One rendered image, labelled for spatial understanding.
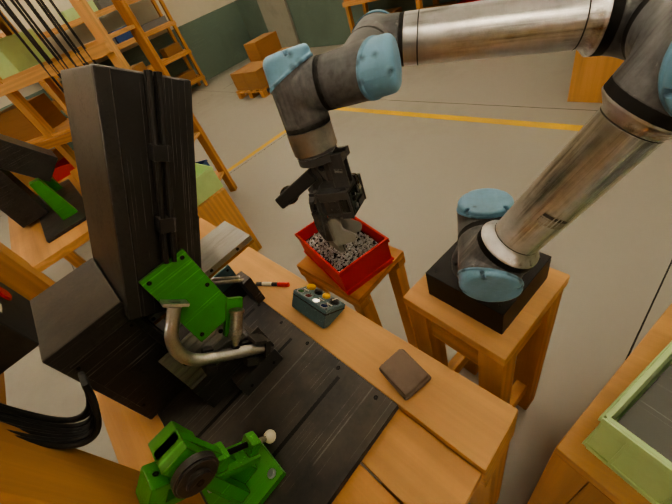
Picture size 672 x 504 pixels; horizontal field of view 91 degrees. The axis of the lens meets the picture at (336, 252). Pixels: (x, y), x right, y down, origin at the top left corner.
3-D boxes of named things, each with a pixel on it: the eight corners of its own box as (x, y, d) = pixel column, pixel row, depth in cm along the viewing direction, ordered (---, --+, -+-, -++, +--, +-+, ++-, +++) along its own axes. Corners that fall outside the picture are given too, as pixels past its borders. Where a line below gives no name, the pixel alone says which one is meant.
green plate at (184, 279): (227, 301, 92) (174, 244, 82) (238, 309, 85) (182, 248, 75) (193, 331, 88) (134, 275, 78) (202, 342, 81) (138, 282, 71)
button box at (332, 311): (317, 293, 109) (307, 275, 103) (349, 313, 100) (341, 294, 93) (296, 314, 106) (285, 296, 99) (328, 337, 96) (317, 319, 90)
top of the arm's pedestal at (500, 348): (464, 242, 113) (464, 233, 110) (568, 283, 91) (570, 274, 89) (404, 304, 103) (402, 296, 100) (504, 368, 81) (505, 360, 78)
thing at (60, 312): (168, 321, 116) (93, 255, 94) (206, 368, 97) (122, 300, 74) (121, 361, 109) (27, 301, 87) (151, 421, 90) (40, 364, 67)
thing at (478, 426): (217, 238, 173) (200, 217, 163) (514, 433, 76) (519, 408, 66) (195, 256, 167) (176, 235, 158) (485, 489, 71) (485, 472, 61)
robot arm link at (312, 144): (278, 139, 52) (300, 121, 58) (288, 165, 55) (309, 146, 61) (319, 131, 49) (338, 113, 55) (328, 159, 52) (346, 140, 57)
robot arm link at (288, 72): (301, 44, 43) (247, 63, 46) (326, 128, 49) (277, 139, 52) (320, 36, 48) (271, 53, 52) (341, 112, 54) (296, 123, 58)
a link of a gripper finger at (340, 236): (360, 260, 64) (347, 220, 59) (333, 260, 66) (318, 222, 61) (365, 250, 66) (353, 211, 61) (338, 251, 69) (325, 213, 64)
